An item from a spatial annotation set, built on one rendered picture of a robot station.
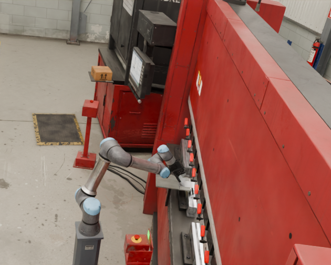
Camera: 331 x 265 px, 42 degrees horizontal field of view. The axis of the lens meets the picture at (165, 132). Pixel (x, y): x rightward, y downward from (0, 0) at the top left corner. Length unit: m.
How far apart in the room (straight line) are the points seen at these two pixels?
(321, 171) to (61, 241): 3.22
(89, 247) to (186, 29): 1.92
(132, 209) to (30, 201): 1.05
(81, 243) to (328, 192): 2.17
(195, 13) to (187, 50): 0.32
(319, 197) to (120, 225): 3.33
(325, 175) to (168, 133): 2.98
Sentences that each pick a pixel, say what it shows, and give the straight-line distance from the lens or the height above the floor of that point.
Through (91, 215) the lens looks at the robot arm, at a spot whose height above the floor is 0.94.
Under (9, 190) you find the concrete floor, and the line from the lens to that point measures 4.76.
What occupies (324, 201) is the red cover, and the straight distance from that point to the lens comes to 1.17.
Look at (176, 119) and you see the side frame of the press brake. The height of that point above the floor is 1.14.
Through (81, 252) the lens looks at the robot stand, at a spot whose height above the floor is 0.64.
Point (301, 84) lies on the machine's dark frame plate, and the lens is 1.77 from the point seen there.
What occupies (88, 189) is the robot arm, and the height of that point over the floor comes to 1.04.
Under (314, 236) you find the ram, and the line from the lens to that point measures 1.25.
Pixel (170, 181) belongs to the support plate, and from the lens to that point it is 3.30.
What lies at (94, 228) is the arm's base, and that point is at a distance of 3.02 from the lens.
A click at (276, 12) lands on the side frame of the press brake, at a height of 2.24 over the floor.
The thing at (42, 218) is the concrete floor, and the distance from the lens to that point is 4.39.
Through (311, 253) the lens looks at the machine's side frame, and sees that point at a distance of 0.84.
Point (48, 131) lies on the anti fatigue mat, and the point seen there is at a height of 0.01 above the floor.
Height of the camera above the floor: 2.79
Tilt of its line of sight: 26 degrees down
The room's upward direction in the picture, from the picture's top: 11 degrees clockwise
